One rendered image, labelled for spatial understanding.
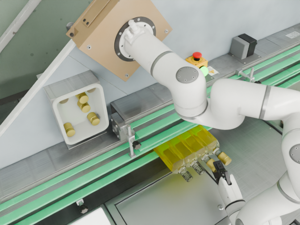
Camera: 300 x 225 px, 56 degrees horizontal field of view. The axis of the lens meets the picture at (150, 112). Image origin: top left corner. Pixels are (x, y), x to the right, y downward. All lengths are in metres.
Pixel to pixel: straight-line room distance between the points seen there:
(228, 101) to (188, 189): 0.59
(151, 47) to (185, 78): 0.16
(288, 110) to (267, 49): 0.83
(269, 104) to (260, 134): 0.82
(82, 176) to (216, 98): 0.59
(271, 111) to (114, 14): 0.49
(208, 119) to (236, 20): 0.69
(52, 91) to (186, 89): 0.46
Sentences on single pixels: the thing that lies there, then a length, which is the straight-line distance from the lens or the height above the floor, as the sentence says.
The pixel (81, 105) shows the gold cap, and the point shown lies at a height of 0.80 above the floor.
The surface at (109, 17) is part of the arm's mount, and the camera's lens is 0.85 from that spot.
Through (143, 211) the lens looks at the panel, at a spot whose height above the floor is 1.10.
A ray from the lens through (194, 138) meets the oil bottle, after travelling 1.18.
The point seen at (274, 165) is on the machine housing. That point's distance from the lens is 1.42.
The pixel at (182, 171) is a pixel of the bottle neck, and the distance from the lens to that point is 1.10.
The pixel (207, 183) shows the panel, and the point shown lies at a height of 1.14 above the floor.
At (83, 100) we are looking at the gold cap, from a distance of 1.01.
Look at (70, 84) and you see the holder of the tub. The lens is 0.98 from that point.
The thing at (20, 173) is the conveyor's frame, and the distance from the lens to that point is 1.14.
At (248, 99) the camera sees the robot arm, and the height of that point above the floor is 1.26.
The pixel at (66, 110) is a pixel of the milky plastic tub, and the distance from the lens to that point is 1.07.
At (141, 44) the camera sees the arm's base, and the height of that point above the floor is 0.93.
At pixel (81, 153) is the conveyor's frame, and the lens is 1.12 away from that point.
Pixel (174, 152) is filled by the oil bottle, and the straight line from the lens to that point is 1.13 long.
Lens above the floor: 1.57
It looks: 38 degrees down
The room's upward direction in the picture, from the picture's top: 137 degrees clockwise
